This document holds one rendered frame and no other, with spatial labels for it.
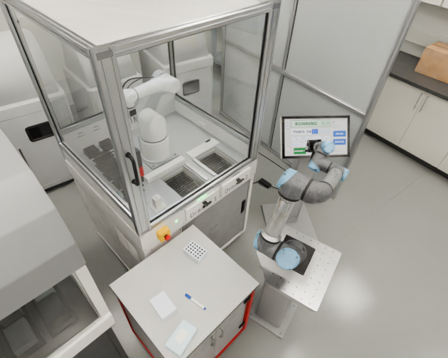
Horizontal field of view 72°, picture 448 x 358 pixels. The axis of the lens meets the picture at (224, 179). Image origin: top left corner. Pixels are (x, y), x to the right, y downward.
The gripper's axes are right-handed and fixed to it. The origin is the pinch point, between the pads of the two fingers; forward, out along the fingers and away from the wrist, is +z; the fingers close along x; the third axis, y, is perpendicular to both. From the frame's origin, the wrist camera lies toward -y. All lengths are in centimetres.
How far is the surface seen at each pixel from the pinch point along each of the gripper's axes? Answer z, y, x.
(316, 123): 15.0, 20.3, -12.3
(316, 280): -38, -75, 9
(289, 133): 14.9, 13.5, 7.6
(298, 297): -45, -81, 23
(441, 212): 91, -68, -179
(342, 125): 15.0, 18.4, -32.4
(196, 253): -25, -59, 78
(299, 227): 78, -73, -21
